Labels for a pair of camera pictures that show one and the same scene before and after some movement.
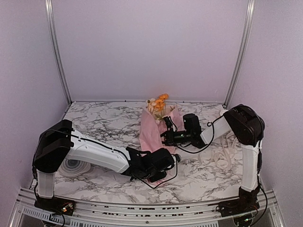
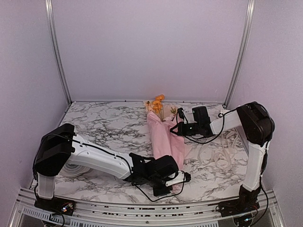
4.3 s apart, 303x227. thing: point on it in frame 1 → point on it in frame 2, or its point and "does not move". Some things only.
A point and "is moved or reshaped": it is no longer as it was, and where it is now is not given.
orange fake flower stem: (160, 103) is moved or reshaped
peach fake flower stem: (152, 104) is moved or reshaped
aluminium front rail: (26, 214) does not move
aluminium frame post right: (250, 10) does not move
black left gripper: (159, 178) → (158, 192)
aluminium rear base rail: (133, 102) does not move
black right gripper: (169, 137) → (181, 132)
